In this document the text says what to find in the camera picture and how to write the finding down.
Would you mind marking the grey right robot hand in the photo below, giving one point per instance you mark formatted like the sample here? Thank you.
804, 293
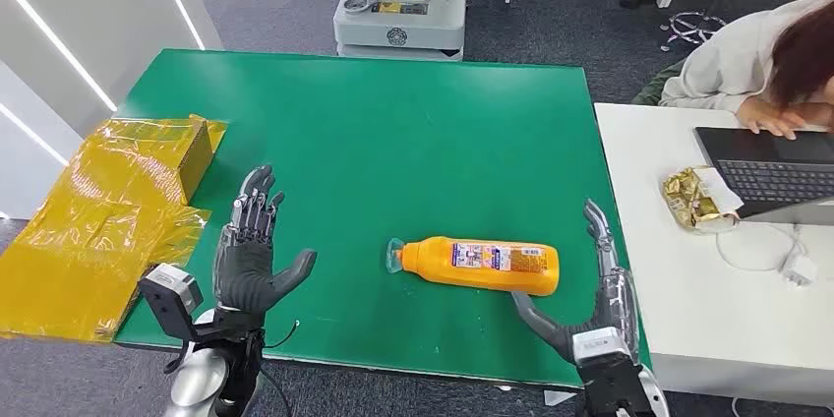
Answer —
609, 284

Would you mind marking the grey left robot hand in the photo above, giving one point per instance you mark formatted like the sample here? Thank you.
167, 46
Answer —
244, 271

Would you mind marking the orange bottle with clear cap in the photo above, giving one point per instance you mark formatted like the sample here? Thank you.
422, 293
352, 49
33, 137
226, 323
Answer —
482, 267

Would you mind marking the white robot base machine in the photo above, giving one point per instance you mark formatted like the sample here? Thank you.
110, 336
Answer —
404, 10

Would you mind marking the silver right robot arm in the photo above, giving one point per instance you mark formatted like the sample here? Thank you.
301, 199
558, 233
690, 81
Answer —
612, 391

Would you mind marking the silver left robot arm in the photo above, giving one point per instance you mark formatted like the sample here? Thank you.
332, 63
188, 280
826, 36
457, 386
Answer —
199, 385

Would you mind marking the white desk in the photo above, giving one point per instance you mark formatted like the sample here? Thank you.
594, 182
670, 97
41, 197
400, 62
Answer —
703, 310

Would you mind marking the gold foil snack wrapper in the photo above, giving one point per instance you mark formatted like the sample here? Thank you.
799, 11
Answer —
691, 202

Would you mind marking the yellow film wrapped cardboard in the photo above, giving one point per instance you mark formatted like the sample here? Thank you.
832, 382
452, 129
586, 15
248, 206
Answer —
98, 218

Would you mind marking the white charger plug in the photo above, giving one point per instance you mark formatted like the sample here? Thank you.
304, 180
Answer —
800, 269

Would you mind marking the black laptop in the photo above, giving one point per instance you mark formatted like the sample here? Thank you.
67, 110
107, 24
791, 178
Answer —
775, 170

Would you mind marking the person's hand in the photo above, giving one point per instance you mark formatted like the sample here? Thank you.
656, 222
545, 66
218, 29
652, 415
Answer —
769, 117

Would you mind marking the person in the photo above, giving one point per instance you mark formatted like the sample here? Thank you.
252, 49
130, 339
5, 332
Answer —
730, 62

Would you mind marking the chrome chair base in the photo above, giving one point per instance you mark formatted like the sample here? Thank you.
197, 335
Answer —
692, 26

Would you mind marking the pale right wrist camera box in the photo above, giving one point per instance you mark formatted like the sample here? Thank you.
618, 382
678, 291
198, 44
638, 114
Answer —
599, 345

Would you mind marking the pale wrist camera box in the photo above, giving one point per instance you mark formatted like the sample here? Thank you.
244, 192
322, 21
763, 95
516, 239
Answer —
599, 345
172, 290

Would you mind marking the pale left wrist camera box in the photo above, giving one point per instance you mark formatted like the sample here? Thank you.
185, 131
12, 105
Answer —
172, 290

